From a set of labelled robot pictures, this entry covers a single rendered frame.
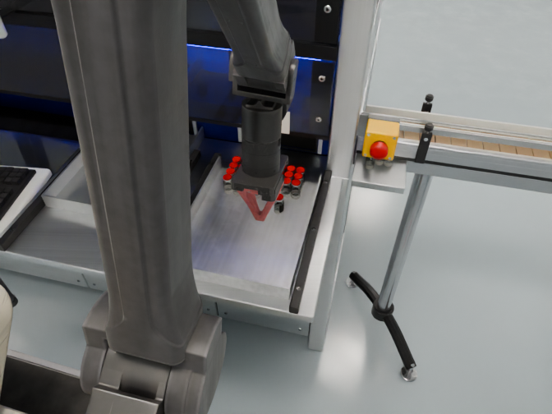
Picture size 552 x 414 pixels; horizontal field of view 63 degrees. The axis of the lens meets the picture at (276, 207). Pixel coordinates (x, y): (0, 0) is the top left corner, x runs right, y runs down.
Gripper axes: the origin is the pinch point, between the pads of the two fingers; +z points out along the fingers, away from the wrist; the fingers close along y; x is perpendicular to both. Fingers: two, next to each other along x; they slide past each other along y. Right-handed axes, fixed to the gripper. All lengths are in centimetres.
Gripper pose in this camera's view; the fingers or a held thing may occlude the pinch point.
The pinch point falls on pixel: (259, 215)
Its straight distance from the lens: 73.7
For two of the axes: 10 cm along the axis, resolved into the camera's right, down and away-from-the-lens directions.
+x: -9.7, -1.6, 1.7
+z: -0.3, 8.1, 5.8
